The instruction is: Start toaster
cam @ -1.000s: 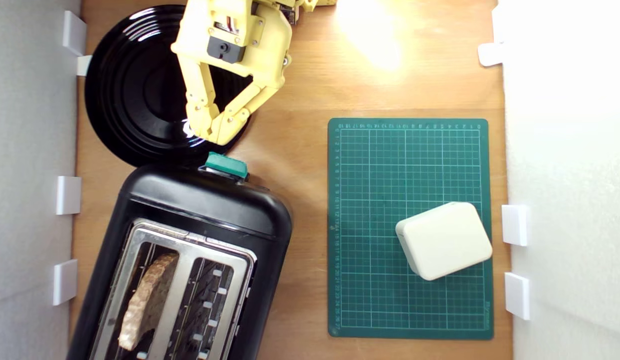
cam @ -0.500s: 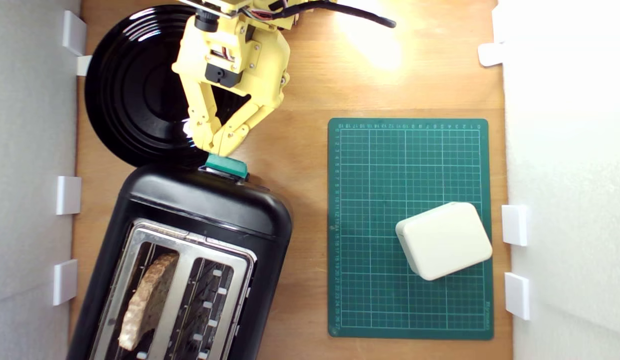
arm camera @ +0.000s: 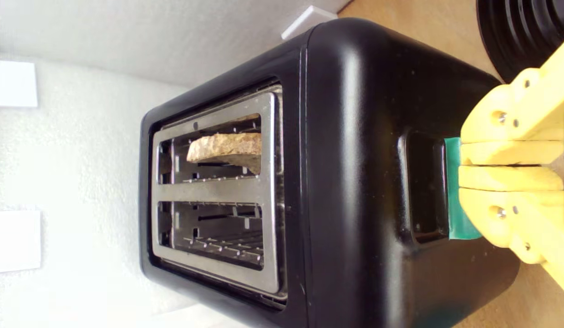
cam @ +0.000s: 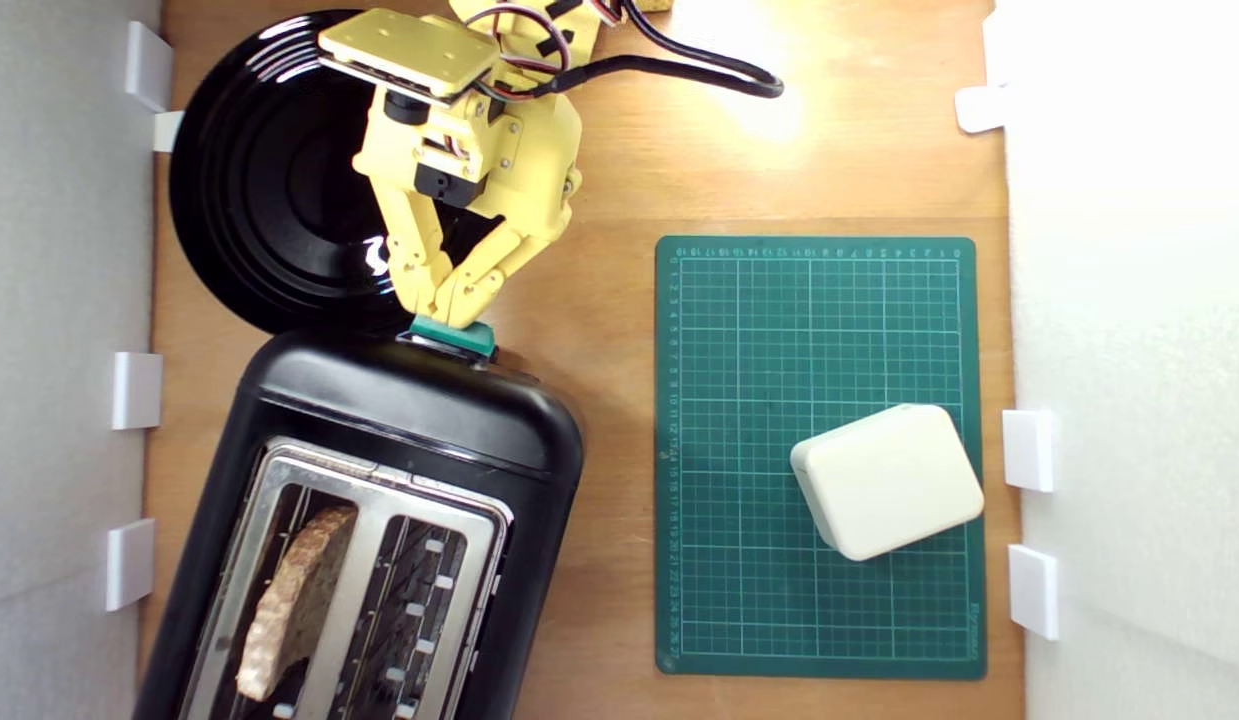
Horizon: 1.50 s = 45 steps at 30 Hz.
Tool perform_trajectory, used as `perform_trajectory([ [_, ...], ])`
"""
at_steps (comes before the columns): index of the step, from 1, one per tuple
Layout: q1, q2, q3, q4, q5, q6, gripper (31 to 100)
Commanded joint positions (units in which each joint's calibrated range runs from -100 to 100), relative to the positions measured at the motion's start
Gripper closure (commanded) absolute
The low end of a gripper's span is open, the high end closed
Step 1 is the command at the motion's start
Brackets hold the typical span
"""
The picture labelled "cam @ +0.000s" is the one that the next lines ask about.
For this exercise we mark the green toaster lever knob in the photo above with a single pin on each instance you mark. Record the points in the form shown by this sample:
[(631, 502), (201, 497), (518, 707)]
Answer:
[(459, 340)]

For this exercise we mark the black two-slot toaster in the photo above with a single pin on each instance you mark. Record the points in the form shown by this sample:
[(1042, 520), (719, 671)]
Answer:
[(419, 410)]

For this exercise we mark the black round plate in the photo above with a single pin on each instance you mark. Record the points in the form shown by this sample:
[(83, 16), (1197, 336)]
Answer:
[(249, 200)]

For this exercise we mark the green cutting mat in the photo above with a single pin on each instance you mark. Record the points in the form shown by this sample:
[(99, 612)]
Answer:
[(739, 330)]

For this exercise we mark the brown bread slice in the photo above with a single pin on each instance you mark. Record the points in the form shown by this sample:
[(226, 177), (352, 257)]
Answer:
[(294, 600)]

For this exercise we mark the white rounded block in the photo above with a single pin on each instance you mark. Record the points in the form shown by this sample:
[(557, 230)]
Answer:
[(889, 480)]

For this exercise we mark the yellow camera mount plate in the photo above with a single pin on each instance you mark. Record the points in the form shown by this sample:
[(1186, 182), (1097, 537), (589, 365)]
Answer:
[(409, 50)]

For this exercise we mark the white wall clip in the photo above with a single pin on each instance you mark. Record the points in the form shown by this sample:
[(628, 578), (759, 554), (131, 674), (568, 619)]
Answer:
[(147, 65), (981, 108), (1034, 592), (129, 563), (1029, 450), (137, 390), (167, 130)]

